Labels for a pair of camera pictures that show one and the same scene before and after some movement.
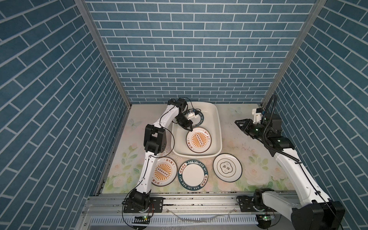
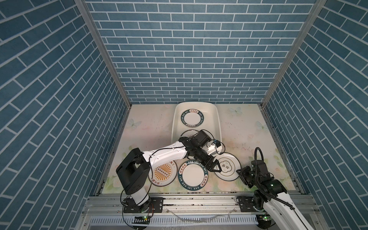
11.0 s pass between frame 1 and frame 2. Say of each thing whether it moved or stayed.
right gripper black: moved
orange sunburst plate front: stayed
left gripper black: moved
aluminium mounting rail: stayed
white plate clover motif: stayed
